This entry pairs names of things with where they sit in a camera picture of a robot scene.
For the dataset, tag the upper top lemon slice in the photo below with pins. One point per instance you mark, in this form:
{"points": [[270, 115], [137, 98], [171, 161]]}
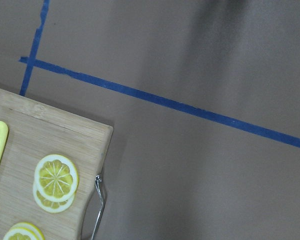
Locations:
{"points": [[56, 178]]}

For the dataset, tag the lemon slice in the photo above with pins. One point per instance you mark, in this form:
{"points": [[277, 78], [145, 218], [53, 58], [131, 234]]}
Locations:
{"points": [[56, 178], [20, 233], [31, 227], [50, 206]]}

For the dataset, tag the bamboo cutting board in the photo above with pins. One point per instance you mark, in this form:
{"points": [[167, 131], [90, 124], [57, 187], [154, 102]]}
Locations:
{"points": [[35, 131]]}

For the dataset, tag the upper bottom lemon slice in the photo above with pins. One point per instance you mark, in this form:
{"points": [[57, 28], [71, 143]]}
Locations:
{"points": [[50, 206]]}

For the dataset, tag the metal cutting board handle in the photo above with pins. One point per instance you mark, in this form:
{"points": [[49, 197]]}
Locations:
{"points": [[98, 183]]}

